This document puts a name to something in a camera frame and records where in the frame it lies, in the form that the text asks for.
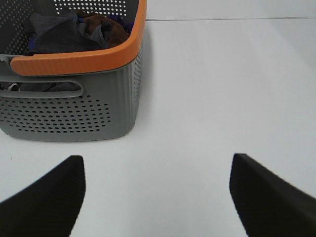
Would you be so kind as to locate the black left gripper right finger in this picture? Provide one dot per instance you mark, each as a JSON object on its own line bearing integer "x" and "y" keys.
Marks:
{"x": 267, "y": 205}

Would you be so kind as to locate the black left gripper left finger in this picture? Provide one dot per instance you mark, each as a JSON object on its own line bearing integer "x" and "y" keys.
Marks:
{"x": 50, "y": 206}

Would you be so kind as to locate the dark grey towel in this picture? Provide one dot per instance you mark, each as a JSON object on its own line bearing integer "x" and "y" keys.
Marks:
{"x": 63, "y": 33}

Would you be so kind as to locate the grey basket with orange rim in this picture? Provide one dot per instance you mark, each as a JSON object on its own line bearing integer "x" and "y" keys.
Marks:
{"x": 69, "y": 97}

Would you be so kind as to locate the brown cloth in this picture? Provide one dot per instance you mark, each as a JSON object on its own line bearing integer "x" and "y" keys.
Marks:
{"x": 108, "y": 27}

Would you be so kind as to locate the purple cloth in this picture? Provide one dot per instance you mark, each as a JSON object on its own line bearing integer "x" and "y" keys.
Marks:
{"x": 127, "y": 26}

